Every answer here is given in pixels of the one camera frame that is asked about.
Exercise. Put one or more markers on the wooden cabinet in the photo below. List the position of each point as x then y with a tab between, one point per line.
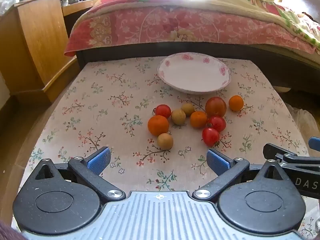
37	42

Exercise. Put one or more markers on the dark bed frame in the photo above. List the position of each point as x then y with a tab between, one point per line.
120	50

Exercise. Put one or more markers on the large orange-red tomato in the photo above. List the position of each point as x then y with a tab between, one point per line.
215	106

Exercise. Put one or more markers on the green yellow printed blanket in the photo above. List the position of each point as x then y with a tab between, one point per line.
295	17

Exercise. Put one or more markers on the pale round object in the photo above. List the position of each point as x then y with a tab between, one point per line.
282	89

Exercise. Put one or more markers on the bed with floral blanket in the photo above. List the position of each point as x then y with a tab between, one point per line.
175	25

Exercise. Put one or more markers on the white plate pink floral rim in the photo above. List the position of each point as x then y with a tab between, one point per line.
193	72

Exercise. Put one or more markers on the grey cloth bundle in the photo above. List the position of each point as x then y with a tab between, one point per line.
71	0

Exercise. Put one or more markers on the maroon fuzzy cloth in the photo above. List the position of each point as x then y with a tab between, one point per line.
7	231

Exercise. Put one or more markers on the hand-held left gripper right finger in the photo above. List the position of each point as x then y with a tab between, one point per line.
217	161

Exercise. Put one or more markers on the red cherry tomato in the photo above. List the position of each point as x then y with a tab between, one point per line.
163	111
217	123
210	136

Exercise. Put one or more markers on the translucent plastic bag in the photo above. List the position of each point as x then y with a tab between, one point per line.
305	120

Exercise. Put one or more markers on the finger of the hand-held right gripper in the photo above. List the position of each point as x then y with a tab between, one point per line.
273	151
314	143

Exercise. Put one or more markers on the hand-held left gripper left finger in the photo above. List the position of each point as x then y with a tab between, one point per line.
98	159

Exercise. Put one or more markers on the dark wooden headboard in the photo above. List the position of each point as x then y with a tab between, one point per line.
307	2

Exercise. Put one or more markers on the tan longan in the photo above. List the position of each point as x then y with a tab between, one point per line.
165	141
178	116
187	109

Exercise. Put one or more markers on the floral beige tablecloth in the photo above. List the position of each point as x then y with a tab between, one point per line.
112	120

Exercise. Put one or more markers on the large mandarin orange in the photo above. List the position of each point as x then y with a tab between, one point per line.
158	125

